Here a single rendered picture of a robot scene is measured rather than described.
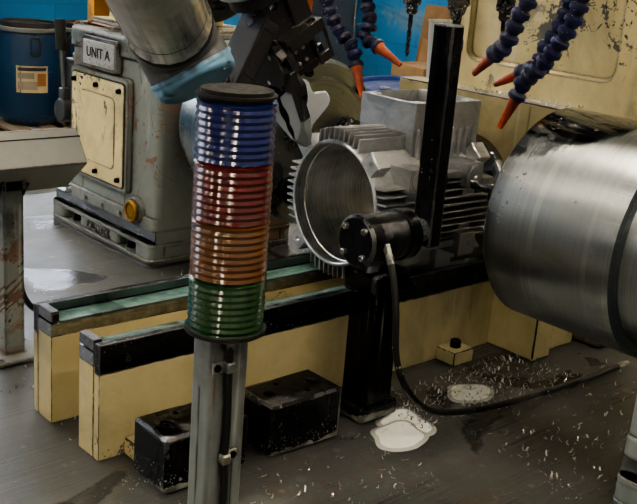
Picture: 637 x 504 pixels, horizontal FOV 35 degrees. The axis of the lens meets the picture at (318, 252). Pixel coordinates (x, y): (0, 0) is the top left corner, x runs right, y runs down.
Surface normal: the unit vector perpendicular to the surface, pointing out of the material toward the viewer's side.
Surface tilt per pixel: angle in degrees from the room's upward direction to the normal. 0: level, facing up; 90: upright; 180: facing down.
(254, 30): 62
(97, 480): 0
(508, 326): 90
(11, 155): 52
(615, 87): 90
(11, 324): 90
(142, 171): 89
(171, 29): 142
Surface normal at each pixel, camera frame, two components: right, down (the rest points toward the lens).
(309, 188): 0.64, 0.30
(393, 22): -0.73, 0.15
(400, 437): 0.07, -0.95
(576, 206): -0.68, -0.21
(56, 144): 0.57, -0.37
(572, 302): -0.70, 0.57
